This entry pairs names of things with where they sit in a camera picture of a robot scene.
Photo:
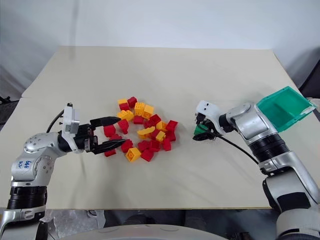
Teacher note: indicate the green toy block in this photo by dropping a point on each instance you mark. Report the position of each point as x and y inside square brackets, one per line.
[199, 130]

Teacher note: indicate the white crumpled plastic sheet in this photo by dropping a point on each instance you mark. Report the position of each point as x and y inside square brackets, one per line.
[70, 218]

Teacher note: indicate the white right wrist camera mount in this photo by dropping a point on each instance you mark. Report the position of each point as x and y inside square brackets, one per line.
[208, 110]

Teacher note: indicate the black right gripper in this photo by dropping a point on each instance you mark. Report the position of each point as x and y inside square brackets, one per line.
[203, 122]

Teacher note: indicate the long yellow toy block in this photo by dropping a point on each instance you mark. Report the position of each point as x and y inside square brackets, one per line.
[146, 132]

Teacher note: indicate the teal plastic bin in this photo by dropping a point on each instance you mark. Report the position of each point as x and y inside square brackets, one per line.
[285, 110]

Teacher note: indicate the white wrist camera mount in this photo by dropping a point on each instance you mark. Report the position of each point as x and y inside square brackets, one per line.
[70, 122]
[208, 110]

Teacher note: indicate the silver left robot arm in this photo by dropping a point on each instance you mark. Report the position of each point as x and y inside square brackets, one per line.
[32, 160]

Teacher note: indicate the red toy block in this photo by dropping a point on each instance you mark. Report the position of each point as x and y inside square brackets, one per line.
[123, 125]
[154, 146]
[138, 120]
[143, 145]
[132, 101]
[167, 144]
[127, 146]
[172, 125]
[171, 137]
[147, 155]
[124, 106]
[147, 124]
[155, 120]
[110, 153]
[109, 130]
[155, 134]
[116, 137]

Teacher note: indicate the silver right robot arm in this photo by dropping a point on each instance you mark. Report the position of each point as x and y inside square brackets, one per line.
[260, 130]

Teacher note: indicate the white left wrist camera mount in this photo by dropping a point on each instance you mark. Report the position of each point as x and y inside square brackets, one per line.
[70, 122]

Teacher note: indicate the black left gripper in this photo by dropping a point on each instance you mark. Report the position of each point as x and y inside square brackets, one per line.
[83, 140]

